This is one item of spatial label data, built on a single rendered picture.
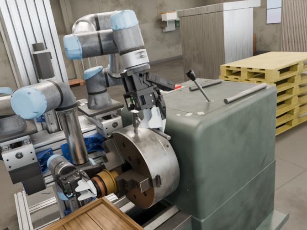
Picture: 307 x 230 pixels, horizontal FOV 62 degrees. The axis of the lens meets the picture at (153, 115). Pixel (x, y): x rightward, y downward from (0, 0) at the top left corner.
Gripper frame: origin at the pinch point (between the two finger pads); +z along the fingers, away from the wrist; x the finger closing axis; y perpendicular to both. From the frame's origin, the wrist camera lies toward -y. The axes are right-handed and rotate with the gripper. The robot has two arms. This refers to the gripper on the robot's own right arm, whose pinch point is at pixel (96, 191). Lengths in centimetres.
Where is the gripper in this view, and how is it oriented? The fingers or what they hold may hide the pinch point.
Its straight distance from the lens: 93.0
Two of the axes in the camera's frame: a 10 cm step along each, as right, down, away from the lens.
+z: 6.3, 1.8, -7.6
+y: -7.7, 3.1, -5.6
